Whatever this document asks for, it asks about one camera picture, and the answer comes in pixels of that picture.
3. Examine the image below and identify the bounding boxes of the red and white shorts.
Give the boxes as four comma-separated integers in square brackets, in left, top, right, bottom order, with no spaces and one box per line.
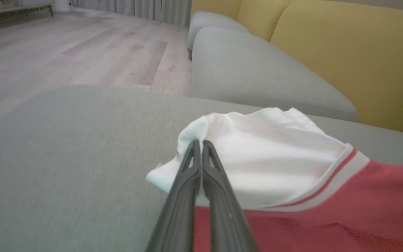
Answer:
[145,107,403,252]

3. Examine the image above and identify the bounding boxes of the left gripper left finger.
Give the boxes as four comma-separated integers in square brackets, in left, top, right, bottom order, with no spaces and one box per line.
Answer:
[145,139,202,252]

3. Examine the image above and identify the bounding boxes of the grey pleated curtain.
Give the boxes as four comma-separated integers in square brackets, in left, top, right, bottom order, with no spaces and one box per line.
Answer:
[70,0,192,27]

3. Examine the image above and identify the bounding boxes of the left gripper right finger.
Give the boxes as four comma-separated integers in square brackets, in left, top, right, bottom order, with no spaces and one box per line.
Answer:
[201,140,260,252]

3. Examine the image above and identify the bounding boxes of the large grey sofa seat cushion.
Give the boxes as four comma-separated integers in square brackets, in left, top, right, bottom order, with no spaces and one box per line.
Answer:
[0,85,403,252]

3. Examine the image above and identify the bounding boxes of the low dark-legged table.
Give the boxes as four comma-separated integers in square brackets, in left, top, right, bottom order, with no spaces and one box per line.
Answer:
[0,0,55,19]

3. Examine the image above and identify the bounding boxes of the large yellow sofa backrest cushion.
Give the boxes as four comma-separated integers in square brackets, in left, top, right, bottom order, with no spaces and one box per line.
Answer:
[269,0,403,139]

